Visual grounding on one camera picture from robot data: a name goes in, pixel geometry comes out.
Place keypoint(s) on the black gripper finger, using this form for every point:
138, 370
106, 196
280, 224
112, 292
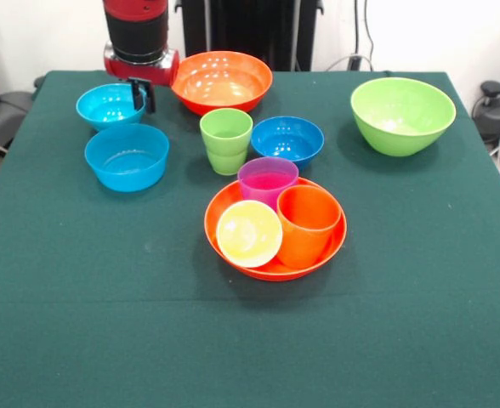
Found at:
150, 100
138, 98

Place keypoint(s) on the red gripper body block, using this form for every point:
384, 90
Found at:
148, 74

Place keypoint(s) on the light blue plastic bowl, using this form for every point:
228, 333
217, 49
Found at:
105, 108

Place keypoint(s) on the purple plastic cup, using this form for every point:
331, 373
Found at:
265, 185

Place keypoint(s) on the yellow plastic cup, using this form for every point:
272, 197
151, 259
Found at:
250, 236

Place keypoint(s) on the orange plastic cup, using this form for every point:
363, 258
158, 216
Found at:
307, 238

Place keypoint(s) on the orange plastic bowl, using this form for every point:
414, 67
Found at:
318, 265
224, 85

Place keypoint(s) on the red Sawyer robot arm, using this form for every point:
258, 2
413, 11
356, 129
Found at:
137, 30

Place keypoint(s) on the blue ribbed plastic bowl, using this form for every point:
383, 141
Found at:
126, 170

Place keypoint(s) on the green plastic cup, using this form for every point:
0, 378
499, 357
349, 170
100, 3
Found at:
226, 149

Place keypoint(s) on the dark blue plastic bowl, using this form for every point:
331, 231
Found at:
287, 144

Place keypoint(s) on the black power plug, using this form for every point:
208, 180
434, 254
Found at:
354, 63

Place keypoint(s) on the green plastic bowl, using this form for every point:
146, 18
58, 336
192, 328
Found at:
403, 110

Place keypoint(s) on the dark green tablecloth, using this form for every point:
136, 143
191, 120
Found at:
250, 340

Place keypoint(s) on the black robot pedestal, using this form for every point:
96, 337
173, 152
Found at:
250, 34

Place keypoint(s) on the grey pedestal foot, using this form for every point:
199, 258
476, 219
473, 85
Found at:
498, 110
7, 117

